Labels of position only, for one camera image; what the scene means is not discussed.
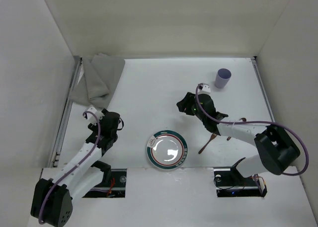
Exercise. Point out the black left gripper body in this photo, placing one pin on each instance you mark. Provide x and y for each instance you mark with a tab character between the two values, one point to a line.
98	131

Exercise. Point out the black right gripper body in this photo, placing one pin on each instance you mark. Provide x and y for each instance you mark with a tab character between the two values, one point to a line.
188	105

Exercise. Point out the grey cloth placemat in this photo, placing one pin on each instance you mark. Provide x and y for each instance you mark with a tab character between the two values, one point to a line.
98	83

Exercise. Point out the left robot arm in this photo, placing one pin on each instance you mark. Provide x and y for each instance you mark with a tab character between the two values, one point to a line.
54	197

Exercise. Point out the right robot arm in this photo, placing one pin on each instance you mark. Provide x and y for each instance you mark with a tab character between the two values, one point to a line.
248	166

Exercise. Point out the brown wooden fork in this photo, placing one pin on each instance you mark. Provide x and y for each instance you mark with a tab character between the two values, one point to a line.
213	136

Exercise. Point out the lilac plastic cup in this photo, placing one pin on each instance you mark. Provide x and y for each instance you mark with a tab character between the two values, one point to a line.
222	78

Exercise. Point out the white plate with green rim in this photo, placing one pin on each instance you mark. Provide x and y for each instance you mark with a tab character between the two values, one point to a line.
167	150

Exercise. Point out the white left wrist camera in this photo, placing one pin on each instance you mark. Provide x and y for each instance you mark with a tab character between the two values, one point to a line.
91	112

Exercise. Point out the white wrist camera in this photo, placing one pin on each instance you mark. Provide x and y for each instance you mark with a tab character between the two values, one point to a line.
204	89
91	112

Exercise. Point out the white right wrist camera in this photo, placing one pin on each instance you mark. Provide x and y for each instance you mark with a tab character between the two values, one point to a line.
204	89

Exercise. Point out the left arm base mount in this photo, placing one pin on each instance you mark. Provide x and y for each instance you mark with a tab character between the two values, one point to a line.
112	187

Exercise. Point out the left aluminium frame rail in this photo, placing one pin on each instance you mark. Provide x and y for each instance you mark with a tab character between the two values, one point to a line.
59	137

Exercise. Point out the aluminium frame rail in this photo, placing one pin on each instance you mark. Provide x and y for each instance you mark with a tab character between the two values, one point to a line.
59	137
264	90

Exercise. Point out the right aluminium frame rail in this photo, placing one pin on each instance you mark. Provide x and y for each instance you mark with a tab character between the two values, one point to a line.
264	90

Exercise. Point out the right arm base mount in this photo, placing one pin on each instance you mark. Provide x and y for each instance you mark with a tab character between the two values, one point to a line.
229	183

